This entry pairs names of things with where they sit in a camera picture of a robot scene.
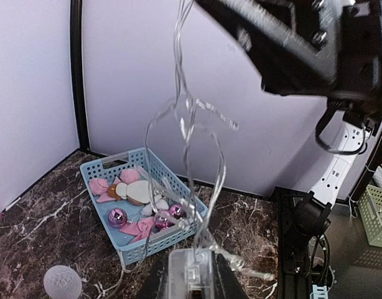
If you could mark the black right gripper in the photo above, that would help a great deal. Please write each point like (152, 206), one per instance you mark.
(317, 48)

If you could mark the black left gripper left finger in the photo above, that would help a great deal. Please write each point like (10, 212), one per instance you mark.
(155, 285)

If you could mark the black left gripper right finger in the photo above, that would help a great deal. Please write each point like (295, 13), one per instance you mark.
(226, 285)

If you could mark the clear string light garland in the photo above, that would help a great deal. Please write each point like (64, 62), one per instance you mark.
(191, 269)

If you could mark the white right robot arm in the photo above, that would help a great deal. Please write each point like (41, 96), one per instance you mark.
(343, 133)

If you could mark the blue plastic basket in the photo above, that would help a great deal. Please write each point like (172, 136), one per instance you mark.
(128, 249)

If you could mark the pink bow ornament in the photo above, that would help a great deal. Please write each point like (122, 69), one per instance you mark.
(107, 192)

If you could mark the green storage crate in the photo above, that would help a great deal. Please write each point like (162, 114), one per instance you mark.
(370, 208)

